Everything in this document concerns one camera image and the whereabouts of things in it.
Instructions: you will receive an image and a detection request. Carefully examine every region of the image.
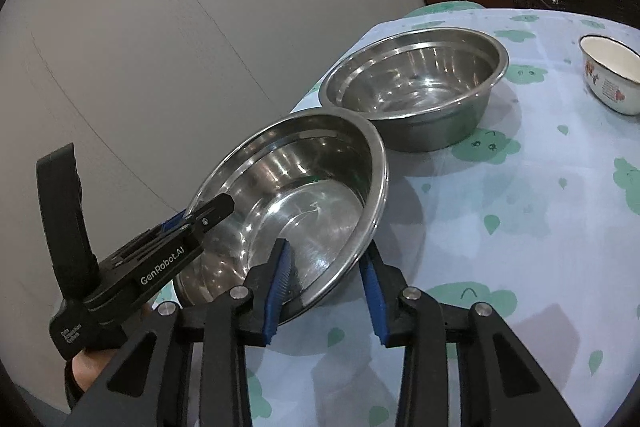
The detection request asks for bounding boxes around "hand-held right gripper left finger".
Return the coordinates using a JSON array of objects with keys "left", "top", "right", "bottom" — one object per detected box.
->
[{"left": 70, "top": 238, "right": 301, "bottom": 427}]

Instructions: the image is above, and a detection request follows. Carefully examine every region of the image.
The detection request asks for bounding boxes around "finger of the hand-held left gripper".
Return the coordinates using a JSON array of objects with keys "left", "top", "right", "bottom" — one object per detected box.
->
[
  {"left": 186, "top": 194, "right": 236, "bottom": 239},
  {"left": 162, "top": 209, "right": 189, "bottom": 233}
]

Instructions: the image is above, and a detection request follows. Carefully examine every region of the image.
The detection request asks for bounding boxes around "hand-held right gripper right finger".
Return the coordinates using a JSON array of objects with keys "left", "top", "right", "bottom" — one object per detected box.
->
[{"left": 357, "top": 241, "right": 583, "bottom": 427}]

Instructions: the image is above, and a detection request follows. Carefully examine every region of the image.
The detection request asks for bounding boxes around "wide shallow steel bowl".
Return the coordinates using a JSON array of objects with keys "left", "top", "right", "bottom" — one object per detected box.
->
[{"left": 172, "top": 111, "right": 390, "bottom": 327}]

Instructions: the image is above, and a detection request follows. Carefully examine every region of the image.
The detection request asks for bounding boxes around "deep steel bowl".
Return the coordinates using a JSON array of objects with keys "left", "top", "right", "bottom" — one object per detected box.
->
[{"left": 318, "top": 27, "right": 510, "bottom": 152}]

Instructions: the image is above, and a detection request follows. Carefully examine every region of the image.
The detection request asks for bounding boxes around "white enamel floral bowl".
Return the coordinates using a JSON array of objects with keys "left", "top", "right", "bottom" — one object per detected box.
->
[{"left": 578, "top": 34, "right": 640, "bottom": 116}]

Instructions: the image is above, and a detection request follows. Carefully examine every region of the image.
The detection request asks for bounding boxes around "person's left hand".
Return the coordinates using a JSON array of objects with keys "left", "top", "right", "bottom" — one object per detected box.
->
[{"left": 71, "top": 348, "right": 119, "bottom": 396}]

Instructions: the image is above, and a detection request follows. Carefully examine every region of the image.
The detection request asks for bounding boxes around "green cloud print tablecloth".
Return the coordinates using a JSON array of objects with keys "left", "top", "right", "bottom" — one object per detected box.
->
[{"left": 245, "top": 4, "right": 640, "bottom": 427}]

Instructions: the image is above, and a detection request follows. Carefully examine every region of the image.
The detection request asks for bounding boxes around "green plastic stool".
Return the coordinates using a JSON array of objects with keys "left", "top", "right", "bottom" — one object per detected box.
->
[{"left": 404, "top": 0, "right": 487, "bottom": 18}]

